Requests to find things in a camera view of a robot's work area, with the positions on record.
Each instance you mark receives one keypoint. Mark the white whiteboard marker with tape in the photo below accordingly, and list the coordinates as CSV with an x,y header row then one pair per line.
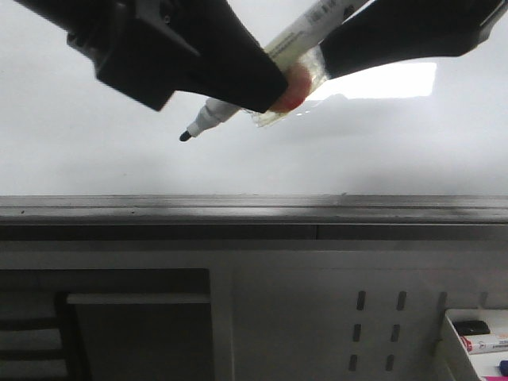
x,y
295,52

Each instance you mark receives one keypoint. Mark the white storage tray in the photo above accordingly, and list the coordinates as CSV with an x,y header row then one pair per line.
x,y
480,357

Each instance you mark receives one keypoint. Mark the white whiteboard aluminium frame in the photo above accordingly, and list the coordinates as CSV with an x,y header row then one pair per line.
x,y
420,140

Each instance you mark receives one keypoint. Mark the blue marker in tray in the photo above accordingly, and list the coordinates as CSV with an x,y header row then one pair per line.
x,y
503,368

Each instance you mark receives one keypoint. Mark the dark shelf unit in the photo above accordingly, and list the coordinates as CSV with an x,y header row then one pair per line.
x,y
106,325

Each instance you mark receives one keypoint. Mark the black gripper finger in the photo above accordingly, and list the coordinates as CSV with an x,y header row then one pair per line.
x,y
148,50
387,32

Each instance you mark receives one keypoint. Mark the black marker cap in tray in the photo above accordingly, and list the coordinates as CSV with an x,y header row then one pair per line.
x,y
471,328

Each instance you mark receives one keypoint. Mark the red white marker in tray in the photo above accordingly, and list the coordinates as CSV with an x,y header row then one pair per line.
x,y
484,343

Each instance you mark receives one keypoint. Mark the white pegboard panel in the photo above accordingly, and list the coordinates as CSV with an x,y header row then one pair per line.
x,y
344,315

